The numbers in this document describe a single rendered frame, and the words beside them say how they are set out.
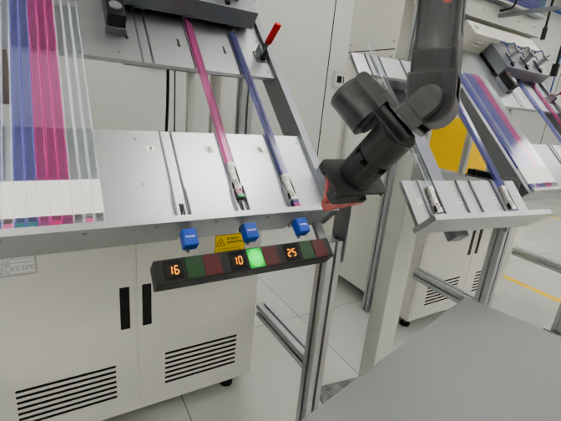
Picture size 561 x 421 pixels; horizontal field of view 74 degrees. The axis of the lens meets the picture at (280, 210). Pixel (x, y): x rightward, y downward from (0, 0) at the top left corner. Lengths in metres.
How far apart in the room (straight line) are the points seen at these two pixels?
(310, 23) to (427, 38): 2.57
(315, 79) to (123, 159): 2.52
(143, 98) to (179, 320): 1.75
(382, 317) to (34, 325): 0.87
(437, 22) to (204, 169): 0.44
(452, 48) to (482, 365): 0.43
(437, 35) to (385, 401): 0.45
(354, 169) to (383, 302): 0.63
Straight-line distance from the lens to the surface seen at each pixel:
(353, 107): 0.54
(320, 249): 0.74
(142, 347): 1.12
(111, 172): 0.68
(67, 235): 0.61
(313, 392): 1.04
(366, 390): 0.52
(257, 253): 0.67
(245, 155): 0.77
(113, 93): 2.56
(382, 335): 1.18
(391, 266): 1.07
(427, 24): 0.55
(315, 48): 3.10
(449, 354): 0.63
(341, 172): 0.58
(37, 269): 0.97
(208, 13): 1.02
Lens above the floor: 0.93
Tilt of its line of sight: 17 degrees down
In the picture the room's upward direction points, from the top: 6 degrees clockwise
